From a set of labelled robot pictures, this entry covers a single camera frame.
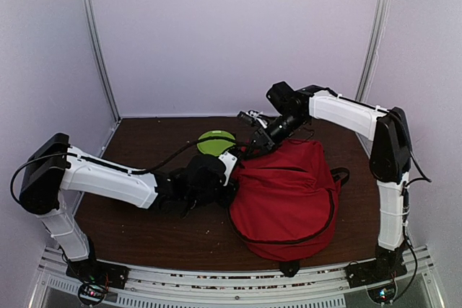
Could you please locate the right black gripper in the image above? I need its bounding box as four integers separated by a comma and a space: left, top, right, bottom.
243, 111, 308, 160

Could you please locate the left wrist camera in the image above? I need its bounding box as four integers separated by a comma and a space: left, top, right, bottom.
218, 151, 238, 186

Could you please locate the front aluminium rail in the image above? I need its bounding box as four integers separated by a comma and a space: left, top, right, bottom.
27, 247, 449, 307

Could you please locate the aluminium frame post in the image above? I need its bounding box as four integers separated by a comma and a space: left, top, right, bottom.
82, 0, 121, 122
355, 0, 390, 102

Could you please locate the left aluminium frame post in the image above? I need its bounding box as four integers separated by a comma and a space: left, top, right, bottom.
82, 0, 121, 122

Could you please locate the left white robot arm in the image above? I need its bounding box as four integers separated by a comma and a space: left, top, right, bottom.
9, 133, 249, 282

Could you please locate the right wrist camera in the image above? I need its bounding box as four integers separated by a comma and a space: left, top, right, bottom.
237, 110, 272, 128

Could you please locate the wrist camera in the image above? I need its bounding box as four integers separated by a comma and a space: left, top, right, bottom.
218, 151, 238, 186
237, 110, 272, 128

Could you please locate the right aluminium frame post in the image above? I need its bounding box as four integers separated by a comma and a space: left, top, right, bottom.
355, 0, 390, 102

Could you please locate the red backpack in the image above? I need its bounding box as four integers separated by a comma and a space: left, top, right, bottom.
227, 140, 349, 277

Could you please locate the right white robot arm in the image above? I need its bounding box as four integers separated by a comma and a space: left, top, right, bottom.
246, 82, 418, 286

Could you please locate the green plate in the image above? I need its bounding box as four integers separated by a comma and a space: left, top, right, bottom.
196, 130, 235, 157

